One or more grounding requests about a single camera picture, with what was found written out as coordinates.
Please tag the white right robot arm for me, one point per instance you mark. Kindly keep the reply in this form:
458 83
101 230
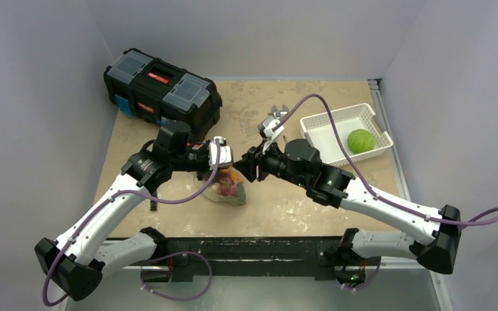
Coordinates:
425 234

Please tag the clear zip top bag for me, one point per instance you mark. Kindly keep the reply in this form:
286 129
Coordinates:
227 187

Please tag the green toy cabbage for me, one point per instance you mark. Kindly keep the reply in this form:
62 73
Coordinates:
360 141

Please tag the white plastic basket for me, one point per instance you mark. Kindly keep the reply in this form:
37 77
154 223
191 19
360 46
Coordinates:
317 130

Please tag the black plastic toolbox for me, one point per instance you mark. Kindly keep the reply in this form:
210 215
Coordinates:
158 92

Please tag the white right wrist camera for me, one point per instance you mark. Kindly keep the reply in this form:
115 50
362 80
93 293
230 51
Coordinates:
270 131

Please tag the red handled adjustable wrench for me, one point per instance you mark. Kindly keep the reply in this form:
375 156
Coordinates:
276 115

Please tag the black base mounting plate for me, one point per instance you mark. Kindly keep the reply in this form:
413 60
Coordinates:
324 258

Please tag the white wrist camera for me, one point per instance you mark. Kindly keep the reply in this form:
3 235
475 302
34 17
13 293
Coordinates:
220 153
270 131

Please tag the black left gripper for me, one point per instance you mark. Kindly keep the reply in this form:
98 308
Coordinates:
203 147

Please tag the black hammer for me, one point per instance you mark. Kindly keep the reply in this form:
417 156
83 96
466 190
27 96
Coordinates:
153 204

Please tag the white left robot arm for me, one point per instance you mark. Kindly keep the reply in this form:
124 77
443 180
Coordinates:
78 259

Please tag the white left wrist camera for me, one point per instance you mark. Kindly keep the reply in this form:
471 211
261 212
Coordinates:
220 153

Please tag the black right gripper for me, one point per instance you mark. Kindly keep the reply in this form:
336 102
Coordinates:
253 164

